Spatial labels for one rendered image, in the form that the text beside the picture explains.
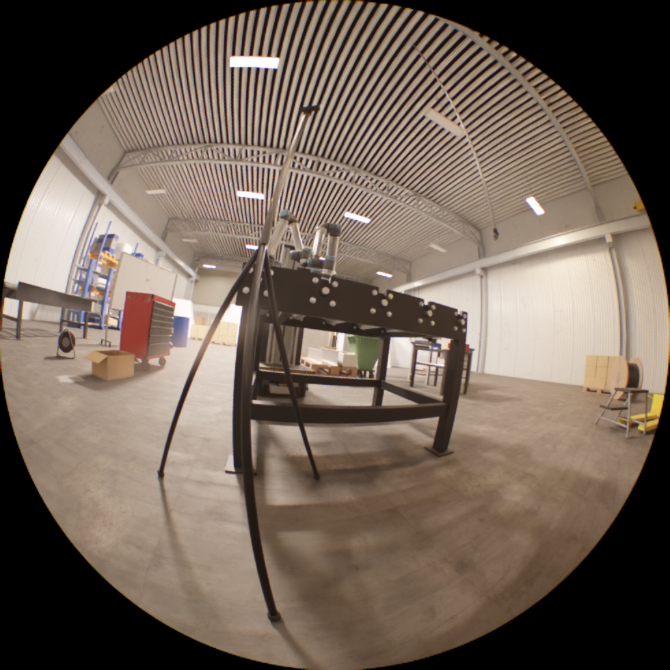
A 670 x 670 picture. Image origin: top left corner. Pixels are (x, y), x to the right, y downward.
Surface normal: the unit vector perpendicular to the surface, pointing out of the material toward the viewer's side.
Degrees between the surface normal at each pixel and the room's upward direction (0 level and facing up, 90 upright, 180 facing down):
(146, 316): 90
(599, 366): 90
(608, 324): 90
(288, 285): 90
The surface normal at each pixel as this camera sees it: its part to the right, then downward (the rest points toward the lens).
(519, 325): -0.95, -0.13
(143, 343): 0.30, -0.01
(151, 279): 0.99, 0.11
